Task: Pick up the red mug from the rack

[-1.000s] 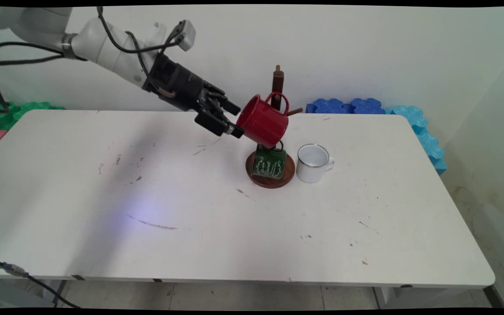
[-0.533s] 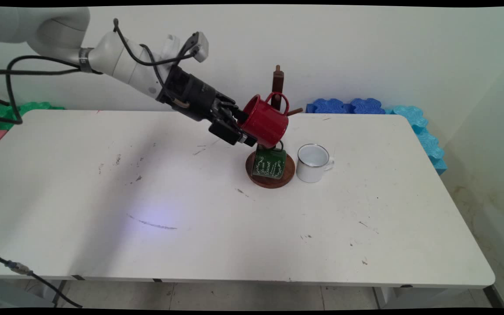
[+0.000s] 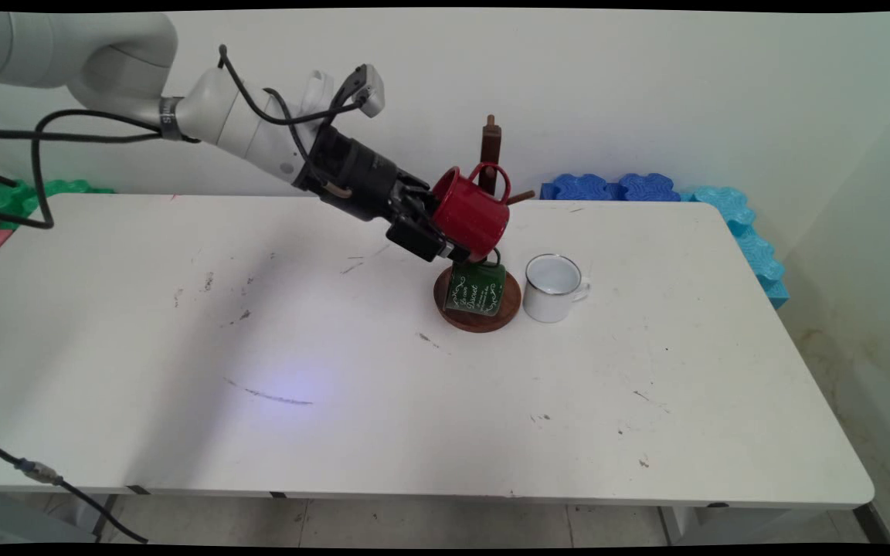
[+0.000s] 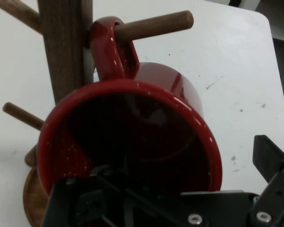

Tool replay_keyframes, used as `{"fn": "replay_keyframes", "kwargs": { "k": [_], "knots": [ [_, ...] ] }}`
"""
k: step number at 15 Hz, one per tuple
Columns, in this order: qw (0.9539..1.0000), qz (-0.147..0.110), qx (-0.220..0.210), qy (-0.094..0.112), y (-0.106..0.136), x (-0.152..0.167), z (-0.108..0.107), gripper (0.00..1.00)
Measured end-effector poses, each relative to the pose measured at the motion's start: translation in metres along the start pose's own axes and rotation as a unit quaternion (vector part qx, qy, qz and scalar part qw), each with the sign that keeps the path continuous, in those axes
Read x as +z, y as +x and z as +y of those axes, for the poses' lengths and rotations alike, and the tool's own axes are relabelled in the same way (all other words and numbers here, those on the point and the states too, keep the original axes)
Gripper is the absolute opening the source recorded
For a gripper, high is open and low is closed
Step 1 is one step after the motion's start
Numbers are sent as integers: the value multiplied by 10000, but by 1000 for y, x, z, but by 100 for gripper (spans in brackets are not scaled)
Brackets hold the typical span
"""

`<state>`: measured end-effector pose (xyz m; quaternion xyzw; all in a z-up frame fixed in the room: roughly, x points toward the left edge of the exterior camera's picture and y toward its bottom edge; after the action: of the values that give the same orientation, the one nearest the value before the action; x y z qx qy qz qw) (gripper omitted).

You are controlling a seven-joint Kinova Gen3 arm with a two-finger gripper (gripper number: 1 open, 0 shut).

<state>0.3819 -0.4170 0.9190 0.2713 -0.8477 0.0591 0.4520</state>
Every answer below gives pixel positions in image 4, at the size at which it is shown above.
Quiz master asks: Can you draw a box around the red enamel mug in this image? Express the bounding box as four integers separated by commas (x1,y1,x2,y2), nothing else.
36,16,222,227

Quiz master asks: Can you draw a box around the brown wooden mug tree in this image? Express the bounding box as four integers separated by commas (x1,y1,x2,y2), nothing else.
0,0,195,227

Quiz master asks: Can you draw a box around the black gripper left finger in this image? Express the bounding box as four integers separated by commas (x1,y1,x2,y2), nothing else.
42,165,180,227

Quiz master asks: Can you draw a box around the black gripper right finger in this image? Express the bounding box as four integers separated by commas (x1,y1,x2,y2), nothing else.
248,134,284,227

